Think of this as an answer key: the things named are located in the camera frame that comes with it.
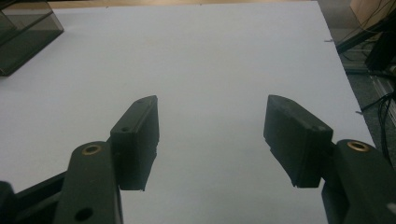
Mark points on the black metal stand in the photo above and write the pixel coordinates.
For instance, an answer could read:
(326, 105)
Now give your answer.
(370, 37)

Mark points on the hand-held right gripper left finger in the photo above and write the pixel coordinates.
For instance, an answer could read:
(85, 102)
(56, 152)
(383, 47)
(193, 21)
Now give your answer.
(137, 146)

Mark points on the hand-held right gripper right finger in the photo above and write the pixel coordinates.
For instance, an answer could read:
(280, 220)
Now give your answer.
(295, 146)

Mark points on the dark transparent plastic box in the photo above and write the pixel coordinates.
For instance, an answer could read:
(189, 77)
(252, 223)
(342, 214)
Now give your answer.
(21, 37)

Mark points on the cardboard box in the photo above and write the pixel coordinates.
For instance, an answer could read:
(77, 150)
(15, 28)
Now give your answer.
(370, 12)

